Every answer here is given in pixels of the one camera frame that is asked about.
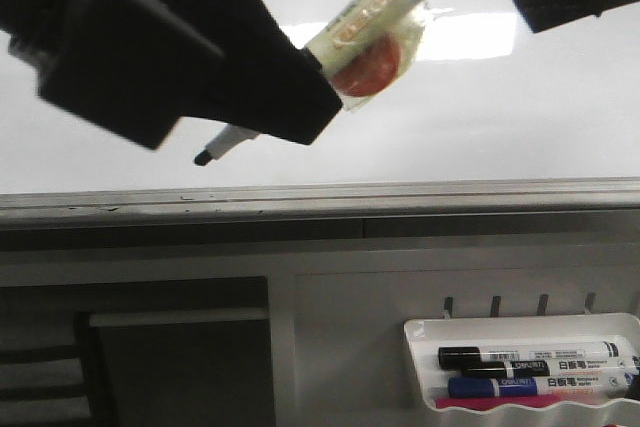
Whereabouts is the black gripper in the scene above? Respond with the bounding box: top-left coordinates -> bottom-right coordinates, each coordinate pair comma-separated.
1,0 -> 223,149

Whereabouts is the taped black whiteboard marker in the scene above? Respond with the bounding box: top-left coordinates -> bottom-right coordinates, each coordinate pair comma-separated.
194,0 -> 426,165

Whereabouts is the black capped whiteboard marker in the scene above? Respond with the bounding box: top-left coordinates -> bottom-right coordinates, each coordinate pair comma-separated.
438,339 -> 638,370

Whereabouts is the blue capped whiteboard marker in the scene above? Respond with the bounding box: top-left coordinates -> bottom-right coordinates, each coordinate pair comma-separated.
447,373 -> 636,398

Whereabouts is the white plastic marker tray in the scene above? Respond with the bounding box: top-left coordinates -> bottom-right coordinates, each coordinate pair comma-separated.
403,313 -> 639,426

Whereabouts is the pink marker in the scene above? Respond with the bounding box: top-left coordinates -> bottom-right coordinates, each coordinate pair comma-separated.
434,394 -> 604,411

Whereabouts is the white whiteboard with aluminium frame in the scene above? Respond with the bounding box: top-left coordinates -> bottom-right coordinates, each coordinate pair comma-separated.
1,0 -> 639,217

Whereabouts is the dark panel with white frame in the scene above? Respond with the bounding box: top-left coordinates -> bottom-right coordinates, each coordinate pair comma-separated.
74,308 -> 276,426

